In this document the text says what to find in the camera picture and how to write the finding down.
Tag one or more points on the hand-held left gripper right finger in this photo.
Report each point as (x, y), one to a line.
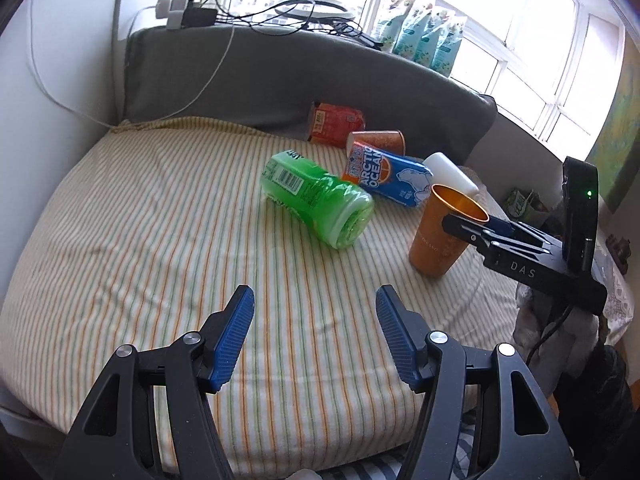
(399, 340)

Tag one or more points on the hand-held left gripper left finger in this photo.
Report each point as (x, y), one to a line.
(231, 338)

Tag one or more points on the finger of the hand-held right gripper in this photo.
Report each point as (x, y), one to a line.
(465, 232)
(502, 227)

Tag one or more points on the white plastic cup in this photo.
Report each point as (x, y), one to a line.
(447, 167)

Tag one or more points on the orange patterned paper cup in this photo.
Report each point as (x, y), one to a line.
(379, 139)

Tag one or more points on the green carton box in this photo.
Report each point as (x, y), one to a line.
(521, 204)

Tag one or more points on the white lace cloth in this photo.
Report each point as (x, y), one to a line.
(622, 290)

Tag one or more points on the blue drink can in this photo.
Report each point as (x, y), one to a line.
(395, 176)

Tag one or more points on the striped bed blanket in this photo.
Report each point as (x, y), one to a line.
(150, 240)

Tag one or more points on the dark cloth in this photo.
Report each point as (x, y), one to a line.
(600, 395)

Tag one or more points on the green plastic bottle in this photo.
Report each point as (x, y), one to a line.
(310, 191)

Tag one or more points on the red snack box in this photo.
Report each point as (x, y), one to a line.
(335, 122)

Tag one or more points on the teal snack packet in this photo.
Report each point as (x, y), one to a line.
(450, 50)
(392, 22)
(414, 32)
(432, 42)

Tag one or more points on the window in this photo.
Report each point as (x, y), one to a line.
(500, 20)

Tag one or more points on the grey headboard cushion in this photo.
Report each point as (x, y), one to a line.
(250, 77)

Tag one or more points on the black power adapter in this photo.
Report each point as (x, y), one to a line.
(200, 16)

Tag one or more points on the white power strip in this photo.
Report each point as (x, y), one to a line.
(170, 10)

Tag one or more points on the wall poster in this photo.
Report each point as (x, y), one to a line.
(617, 145)

